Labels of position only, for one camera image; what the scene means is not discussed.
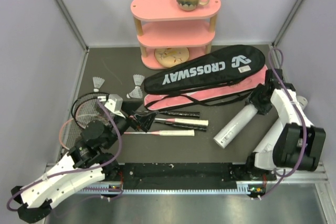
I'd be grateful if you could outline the white shuttlecock tube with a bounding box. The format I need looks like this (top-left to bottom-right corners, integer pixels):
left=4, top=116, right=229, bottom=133
left=253, top=95, right=308, bottom=156
left=213, top=104, right=257, bottom=148

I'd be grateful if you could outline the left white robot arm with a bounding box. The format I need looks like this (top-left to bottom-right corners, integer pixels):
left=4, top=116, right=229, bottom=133
left=11, top=101, right=156, bottom=223

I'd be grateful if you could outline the white shuttlecock lower middle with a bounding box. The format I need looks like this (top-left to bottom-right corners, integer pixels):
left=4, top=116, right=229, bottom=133
left=127, top=86, right=143, bottom=99

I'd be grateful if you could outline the black badminton racket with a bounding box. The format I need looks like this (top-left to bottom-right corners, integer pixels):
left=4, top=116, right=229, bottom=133
left=71, top=92, right=200, bottom=129

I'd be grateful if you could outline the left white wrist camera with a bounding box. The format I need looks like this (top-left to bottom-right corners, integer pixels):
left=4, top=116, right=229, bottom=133
left=98, top=94, right=125, bottom=118

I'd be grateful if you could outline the pink badminton racket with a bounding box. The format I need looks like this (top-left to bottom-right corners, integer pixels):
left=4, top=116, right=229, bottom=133
left=58, top=119, right=195, bottom=150

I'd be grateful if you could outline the white shuttlecock upper middle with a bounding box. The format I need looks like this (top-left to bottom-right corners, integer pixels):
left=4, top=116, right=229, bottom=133
left=133, top=74, right=145, bottom=87

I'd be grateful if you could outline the black Crossway racket bag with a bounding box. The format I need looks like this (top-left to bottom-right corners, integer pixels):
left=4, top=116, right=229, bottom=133
left=143, top=45, right=266, bottom=95

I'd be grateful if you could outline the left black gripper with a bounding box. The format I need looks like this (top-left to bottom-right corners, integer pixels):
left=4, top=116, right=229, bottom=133
left=103, top=101, right=160, bottom=150

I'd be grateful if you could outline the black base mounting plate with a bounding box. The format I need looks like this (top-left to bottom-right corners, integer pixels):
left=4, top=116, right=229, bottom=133
left=104, top=163, right=253, bottom=190

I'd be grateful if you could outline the pink racket bag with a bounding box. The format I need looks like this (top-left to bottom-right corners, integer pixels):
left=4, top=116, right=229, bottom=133
left=144, top=66, right=267, bottom=111

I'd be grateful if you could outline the white shuttlecock far left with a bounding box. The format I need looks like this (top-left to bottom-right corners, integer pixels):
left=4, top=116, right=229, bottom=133
left=92, top=77, right=105, bottom=92

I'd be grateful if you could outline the pink three-tier shelf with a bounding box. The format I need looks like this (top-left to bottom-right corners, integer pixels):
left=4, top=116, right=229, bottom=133
left=130, top=0, right=221, bottom=69

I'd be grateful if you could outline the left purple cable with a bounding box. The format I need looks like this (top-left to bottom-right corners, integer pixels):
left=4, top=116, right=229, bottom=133
left=6, top=98, right=124, bottom=211

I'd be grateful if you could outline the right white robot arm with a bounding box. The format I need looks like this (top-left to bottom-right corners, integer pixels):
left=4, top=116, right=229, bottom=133
left=245, top=69, right=326, bottom=180

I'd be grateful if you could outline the white shuttlecock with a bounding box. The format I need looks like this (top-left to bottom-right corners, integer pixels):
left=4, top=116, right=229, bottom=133
left=133, top=74, right=145, bottom=87
left=92, top=77, right=105, bottom=92
left=127, top=86, right=143, bottom=99

